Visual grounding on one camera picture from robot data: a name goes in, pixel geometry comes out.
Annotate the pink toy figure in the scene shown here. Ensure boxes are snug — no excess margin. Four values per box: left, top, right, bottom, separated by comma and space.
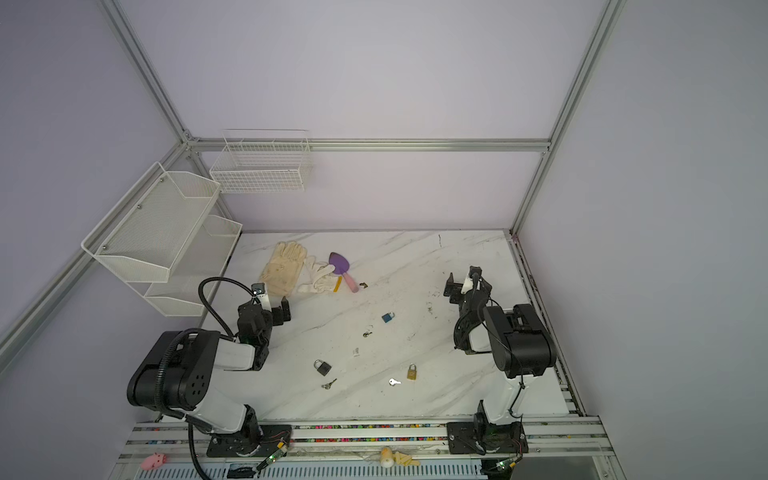
140, 453, 167, 471

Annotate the white wire basket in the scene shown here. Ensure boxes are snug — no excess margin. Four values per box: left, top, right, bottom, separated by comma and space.
209, 129, 314, 194

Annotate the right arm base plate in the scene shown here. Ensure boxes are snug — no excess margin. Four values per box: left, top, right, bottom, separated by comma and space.
446, 422, 529, 455

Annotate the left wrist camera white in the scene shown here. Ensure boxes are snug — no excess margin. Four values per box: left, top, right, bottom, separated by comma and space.
251, 283, 272, 311

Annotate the black padlock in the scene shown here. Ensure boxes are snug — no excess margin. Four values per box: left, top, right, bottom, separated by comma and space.
313, 359, 332, 376

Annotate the aluminium rail frame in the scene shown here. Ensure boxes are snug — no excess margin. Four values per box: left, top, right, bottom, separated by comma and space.
109, 416, 626, 479

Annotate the purple pink trowel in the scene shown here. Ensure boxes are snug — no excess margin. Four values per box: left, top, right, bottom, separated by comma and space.
329, 252, 359, 293

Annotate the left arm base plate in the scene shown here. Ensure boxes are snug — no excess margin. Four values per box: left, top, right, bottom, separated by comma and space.
206, 424, 293, 458

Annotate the beige toy on rail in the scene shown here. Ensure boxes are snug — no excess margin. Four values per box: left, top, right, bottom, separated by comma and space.
379, 447, 421, 469

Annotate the lower white mesh shelf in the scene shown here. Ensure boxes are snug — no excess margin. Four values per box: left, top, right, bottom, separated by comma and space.
143, 215, 242, 317

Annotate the beige leather glove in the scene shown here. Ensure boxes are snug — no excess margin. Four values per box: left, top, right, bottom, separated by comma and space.
259, 242, 307, 297

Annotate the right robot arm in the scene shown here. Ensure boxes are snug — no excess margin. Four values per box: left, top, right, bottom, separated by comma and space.
443, 266, 558, 425

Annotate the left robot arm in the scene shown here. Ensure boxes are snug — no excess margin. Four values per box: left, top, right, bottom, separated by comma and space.
127, 276, 292, 443

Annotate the white knit glove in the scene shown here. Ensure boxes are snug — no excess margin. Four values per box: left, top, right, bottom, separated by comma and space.
297, 256, 337, 294

